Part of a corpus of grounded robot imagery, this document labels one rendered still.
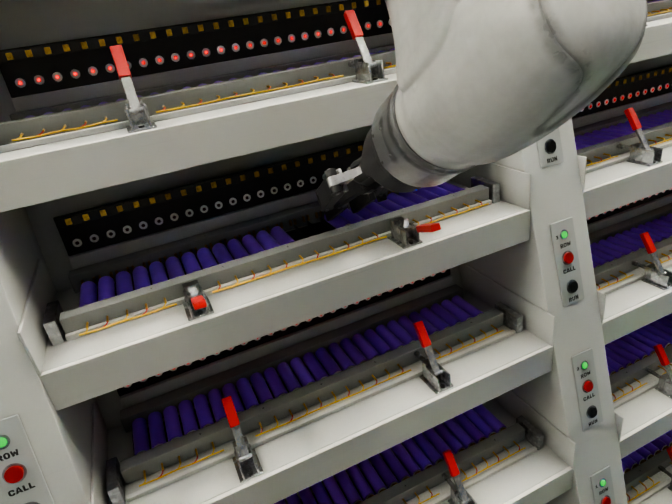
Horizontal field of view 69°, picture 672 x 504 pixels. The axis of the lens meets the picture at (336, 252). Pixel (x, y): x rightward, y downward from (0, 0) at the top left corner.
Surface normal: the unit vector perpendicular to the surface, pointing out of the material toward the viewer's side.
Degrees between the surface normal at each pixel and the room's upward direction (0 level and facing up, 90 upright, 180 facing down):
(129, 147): 105
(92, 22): 90
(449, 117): 113
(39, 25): 90
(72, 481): 90
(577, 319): 90
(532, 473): 15
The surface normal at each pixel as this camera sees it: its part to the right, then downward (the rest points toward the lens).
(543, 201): 0.36, 0.10
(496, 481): -0.14, -0.89
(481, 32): -0.81, 0.21
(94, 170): 0.40, 0.35
